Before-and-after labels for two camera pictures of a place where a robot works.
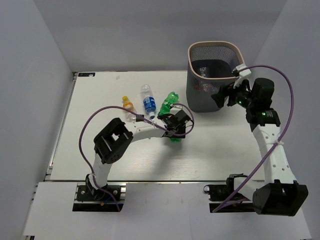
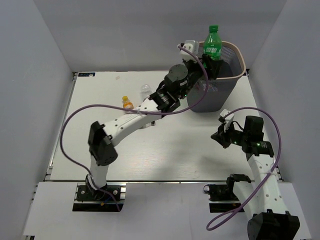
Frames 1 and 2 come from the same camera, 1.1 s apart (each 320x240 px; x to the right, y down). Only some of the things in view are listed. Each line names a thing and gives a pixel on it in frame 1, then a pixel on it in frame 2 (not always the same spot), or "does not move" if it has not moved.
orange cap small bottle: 130,116 does not move
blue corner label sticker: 86,74 does not move
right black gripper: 224,91 → 222,138
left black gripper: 180,134 → 213,66
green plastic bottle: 175,140 → 213,46
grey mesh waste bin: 210,67 does not move
